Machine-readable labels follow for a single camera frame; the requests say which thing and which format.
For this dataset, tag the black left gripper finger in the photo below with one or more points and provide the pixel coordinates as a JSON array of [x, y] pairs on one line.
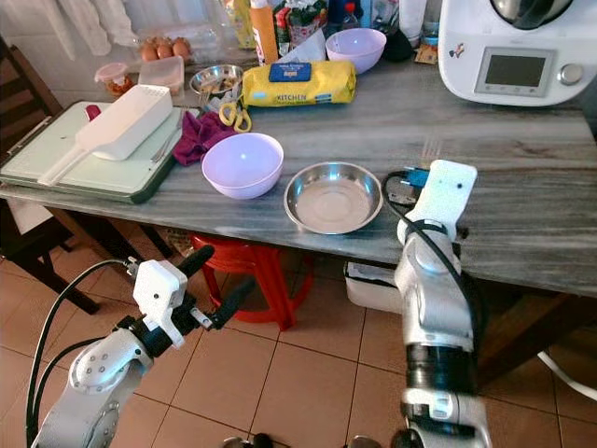
[[196, 259], [235, 303]]

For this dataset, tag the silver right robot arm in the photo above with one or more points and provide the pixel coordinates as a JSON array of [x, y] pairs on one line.
[[434, 299]]

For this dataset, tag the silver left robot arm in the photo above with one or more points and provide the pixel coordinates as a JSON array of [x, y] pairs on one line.
[[98, 383]]

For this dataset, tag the red plastic stool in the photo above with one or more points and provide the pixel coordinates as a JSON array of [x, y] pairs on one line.
[[270, 271]]

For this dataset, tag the round steel plate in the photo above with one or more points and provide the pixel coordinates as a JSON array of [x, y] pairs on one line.
[[333, 199]]

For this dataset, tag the large lilac bowl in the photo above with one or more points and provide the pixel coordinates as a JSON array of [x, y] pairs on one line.
[[242, 168]]

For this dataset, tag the white plastic box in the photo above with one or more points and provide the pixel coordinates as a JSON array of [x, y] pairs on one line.
[[368, 289]]

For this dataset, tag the purple cloth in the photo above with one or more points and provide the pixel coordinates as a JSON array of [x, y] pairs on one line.
[[201, 137]]

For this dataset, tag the black left robot foot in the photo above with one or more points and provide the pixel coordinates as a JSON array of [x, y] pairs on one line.
[[247, 441]]

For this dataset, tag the black robot foot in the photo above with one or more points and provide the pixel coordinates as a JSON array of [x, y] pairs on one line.
[[368, 442], [247, 441]]

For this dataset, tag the white kitchen machine with screen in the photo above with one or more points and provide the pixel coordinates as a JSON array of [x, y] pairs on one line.
[[466, 56]]

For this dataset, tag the small lilac bowl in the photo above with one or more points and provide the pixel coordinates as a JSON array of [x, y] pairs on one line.
[[355, 48]]

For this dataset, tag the yellow kitchen wipes pack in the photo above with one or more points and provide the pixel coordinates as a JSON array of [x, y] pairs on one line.
[[298, 89]]

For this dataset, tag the dark wooden chair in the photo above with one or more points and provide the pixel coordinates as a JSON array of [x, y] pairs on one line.
[[19, 103]]

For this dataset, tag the small steel bowl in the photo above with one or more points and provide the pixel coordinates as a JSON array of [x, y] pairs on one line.
[[215, 81]]

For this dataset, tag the small red item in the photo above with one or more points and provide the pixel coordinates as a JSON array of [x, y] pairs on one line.
[[92, 113]]

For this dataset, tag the pale green cutting board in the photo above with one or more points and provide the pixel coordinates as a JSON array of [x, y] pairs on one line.
[[47, 140]]

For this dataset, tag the clear plastic container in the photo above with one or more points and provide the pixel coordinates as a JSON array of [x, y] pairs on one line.
[[160, 73]]

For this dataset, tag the dark printed food packet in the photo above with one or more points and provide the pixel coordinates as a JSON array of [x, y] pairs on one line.
[[298, 26]]

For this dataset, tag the black right robot foot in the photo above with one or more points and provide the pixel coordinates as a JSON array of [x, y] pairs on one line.
[[368, 442]]

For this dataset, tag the small red lidded tub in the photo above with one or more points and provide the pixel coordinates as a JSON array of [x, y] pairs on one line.
[[114, 79]]

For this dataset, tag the orange sauce bottle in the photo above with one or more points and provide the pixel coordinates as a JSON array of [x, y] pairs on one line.
[[263, 33]]

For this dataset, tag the brown egg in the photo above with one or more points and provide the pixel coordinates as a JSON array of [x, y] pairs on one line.
[[180, 47], [164, 47], [148, 49]]

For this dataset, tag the yellow oil bottle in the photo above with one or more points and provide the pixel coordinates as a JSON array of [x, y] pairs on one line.
[[237, 19]]

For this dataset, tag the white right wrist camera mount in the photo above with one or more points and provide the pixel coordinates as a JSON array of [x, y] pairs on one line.
[[450, 196]]

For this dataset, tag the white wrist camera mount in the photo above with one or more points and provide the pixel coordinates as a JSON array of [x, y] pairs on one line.
[[450, 196], [160, 294]]

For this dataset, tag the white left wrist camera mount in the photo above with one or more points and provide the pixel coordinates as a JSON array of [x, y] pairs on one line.
[[160, 294]]

